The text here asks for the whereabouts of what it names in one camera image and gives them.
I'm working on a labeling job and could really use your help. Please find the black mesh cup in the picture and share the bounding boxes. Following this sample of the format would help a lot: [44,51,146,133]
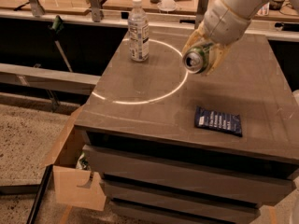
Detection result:
[269,0,285,10]

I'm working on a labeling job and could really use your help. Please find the green handled tool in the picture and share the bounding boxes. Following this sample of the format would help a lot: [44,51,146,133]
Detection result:
[49,15,73,72]

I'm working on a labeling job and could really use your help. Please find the blue snack packet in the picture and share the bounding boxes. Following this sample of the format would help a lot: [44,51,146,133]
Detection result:
[194,106,242,137]

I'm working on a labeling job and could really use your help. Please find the cardboard box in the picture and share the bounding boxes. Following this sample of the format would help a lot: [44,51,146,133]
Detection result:
[43,107,107,211]

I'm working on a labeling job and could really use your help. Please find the metal rail frame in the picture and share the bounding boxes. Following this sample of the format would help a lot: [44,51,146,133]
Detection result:
[0,63,100,95]

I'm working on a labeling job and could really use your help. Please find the clear plastic water bottle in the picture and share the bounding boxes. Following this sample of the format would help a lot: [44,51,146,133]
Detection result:
[128,0,150,62]

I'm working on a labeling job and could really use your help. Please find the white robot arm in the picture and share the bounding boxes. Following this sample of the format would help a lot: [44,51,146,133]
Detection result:
[182,0,299,75]

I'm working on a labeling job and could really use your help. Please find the green soda can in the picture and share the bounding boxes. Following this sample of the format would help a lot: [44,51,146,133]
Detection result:
[183,43,215,74]

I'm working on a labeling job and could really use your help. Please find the grey drawer cabinet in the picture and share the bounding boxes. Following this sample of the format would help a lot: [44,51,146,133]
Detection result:
[76,28,299,224]

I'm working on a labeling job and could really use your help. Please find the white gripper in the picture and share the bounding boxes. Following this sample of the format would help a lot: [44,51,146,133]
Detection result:
[181,0,251,75]

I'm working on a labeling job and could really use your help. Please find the white bowl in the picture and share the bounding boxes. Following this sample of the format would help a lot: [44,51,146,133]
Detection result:
[158,0,178,12]

